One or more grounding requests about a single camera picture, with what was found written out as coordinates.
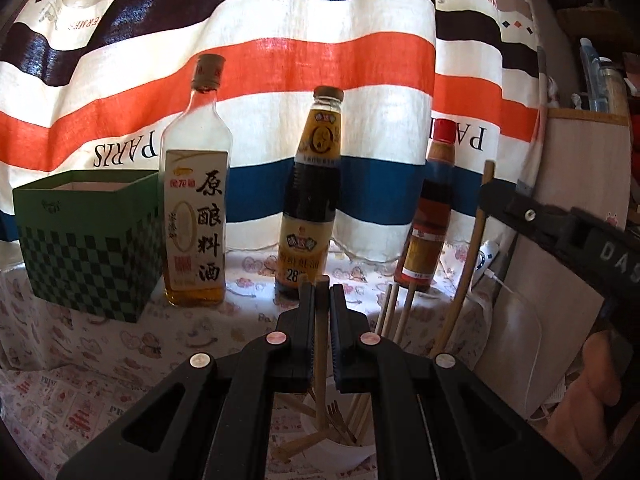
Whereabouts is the white power adapter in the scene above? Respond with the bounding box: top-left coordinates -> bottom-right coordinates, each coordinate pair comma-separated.
472,240 -> 500,287

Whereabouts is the green checkered box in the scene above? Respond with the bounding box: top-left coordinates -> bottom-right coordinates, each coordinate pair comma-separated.
13,169 -> 163,323

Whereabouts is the white charger cable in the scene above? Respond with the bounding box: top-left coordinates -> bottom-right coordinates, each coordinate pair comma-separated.
484,266 -> 549,421

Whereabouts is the striped curtain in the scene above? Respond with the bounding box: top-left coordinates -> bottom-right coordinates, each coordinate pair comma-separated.
1,0 -> 542,261

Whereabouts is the bamboo chopstick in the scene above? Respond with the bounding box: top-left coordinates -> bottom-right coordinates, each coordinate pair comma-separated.
393,283 -> 416,344
271,428 -> 340,463
429,159 -> 497,359
381,282 -> 399,337
374,284 -> 393,335

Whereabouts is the person right hand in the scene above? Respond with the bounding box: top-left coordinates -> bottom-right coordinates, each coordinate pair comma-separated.
544,332 -> 639,479

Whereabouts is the bear print cloth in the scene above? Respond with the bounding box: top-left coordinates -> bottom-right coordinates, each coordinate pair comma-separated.
1,243 -> 491,384

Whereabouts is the red capped sauce bottle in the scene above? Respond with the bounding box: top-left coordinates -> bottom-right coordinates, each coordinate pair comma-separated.
394,118 -> 457,292

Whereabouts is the dark oyster sauce bottle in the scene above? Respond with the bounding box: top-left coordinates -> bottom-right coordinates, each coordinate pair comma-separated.
276,86 -> 344,301

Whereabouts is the clear cooking wine bottle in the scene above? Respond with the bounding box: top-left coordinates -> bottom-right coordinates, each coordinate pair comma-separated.
158,53 -> 233,308

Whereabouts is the print pattern tablecloth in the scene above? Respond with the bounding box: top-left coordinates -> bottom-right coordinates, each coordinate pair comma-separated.
1,365 -> 378,479

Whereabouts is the translucent plastic cup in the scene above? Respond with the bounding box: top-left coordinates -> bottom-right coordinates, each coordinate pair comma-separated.
303,378 -> 375,474

